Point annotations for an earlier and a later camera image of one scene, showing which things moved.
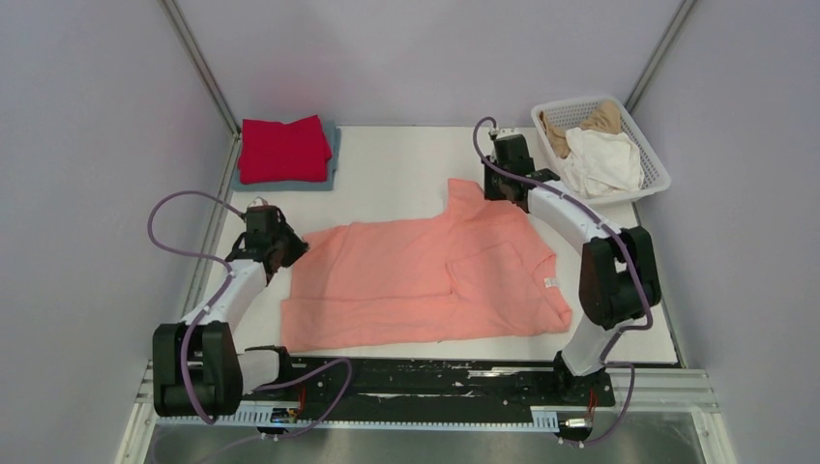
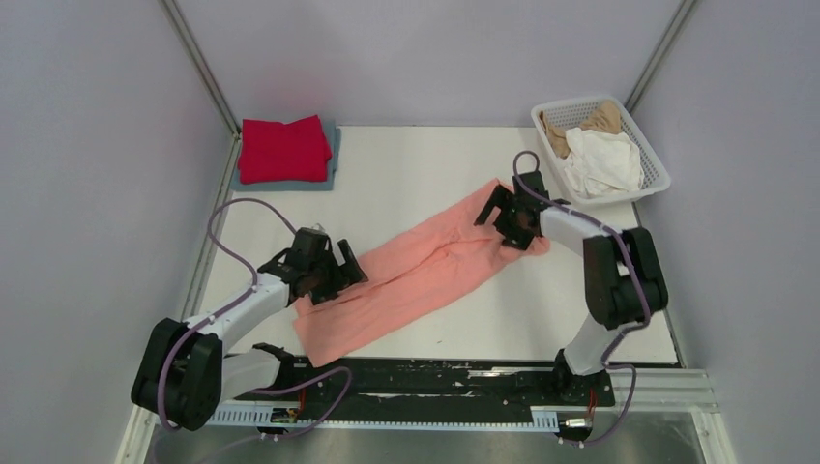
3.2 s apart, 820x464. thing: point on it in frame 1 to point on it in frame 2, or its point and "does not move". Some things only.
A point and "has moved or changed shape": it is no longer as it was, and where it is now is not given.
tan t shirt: [601, 116] does not move
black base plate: [437, 381] does not move
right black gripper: [490, 193] to [517, 240]
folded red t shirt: [295, 151] does not move
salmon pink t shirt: [474, 271] has moved or changed shape
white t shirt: [601, 163] does not move
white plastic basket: [571, 113] does not move
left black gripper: [299, 246] to [350, 271]
